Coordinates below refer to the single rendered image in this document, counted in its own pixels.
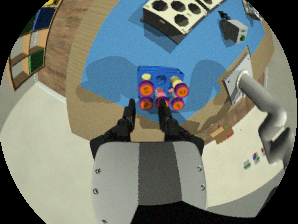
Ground blue mat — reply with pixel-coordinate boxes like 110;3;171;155
81;0;265;125

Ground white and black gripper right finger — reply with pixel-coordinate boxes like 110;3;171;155
158;99;204;157

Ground white tube rack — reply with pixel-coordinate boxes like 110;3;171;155
242;0;262;21

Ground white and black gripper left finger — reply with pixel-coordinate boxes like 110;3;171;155
90;98;136;160

